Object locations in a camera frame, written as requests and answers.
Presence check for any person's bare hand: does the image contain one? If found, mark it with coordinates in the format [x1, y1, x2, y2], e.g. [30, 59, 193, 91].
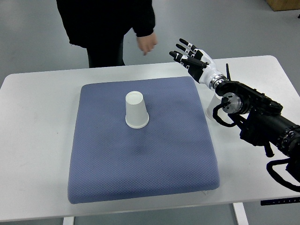
[136, 32, 158, 56]

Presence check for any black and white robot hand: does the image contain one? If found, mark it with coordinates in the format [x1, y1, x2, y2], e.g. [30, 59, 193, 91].
[169, 38, 227, 90]

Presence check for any white paper cup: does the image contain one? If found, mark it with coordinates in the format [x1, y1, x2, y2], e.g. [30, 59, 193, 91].
[206, 94, 233, 124]
[125, 91, 149, 129]

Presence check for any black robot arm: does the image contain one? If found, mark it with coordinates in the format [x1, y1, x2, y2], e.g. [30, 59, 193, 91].
[212, 75, 300, 192]

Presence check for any person in black clothes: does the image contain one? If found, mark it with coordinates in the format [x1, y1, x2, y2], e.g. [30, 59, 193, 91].
[56, 0, 155, 68]

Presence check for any white paper cup on cushion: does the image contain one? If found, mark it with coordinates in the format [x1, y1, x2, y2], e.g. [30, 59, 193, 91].
[125, 91, 149, 129]

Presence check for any blue quilted cushion pad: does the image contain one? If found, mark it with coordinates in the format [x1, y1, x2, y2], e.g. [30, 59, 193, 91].
[67, 76, 220, 204]

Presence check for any cardboard box corner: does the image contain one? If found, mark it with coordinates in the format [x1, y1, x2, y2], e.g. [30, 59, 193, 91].
[266, 0, 300, 11]

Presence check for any white table leg right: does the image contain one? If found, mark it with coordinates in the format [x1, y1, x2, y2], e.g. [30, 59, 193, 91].
[232, 202, 249, 225]

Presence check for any white table leg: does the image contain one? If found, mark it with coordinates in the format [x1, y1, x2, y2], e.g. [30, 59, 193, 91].
[63, 217, 75, 225]
[232, 202, 249, 225]

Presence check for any black table control panel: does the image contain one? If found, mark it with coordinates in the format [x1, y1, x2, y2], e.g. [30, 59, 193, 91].
[260, 197, 300, 206]

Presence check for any white table leg left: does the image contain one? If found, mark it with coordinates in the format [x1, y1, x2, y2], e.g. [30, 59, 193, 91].
[63, 217, 75, 225]

